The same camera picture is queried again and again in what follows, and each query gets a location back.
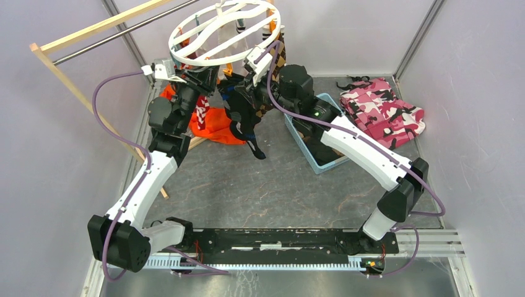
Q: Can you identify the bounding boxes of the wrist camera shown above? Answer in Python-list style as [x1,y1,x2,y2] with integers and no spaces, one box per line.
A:
[140,59,181,84]
[243,46,272,87]

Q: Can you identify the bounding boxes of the light blue laundry basket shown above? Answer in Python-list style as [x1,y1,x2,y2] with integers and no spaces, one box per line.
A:
[282,93,348,174]

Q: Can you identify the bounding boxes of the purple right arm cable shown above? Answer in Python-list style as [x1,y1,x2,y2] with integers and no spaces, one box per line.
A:
[254,40,446,278]

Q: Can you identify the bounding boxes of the black grey sock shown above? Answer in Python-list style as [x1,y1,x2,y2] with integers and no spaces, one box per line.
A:
[227,110,266,160]
[217,80,261,125]

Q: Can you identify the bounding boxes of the wooden drying rack frame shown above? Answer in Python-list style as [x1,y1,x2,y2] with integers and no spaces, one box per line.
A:
[23,1,216,202]

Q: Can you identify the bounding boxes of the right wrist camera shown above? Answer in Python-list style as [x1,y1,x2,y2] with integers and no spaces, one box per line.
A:
[243,46,272,87]

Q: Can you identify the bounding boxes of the metal hanging rod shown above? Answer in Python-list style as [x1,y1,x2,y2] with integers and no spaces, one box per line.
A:
[53,0,199,66]

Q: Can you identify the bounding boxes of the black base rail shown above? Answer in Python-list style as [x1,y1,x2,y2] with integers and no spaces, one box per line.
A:
[145,227,401,275]

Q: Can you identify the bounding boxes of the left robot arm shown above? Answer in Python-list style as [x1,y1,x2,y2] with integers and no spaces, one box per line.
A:
[87,66,219,282]

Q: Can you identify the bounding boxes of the orange cloth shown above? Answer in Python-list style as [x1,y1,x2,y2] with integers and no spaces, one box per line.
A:
[158,84,247,146]

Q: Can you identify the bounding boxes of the pink camouflage trousers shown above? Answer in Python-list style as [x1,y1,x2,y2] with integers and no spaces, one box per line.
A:
[336,76,426,150]

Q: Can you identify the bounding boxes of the white round clip hanger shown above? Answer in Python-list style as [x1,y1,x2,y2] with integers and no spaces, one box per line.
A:
[168,1,282,67]

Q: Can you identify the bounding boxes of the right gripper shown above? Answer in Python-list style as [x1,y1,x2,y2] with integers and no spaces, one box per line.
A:
[236,66,298,117]

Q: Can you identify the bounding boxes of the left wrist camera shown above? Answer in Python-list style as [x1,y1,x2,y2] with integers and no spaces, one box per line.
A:
[140,59,181,84]

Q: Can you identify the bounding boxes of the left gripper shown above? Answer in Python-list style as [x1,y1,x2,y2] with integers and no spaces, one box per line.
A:
[168,61,220,132]

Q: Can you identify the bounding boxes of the red white striped sock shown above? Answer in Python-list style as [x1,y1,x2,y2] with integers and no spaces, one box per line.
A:
[195,96,210,131]

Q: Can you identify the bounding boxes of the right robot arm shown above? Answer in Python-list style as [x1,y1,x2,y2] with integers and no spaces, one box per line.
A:
[239,64,429,252]

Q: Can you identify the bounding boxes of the brown argyle sock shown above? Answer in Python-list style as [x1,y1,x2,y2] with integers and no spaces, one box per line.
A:
[256,26,286,118]

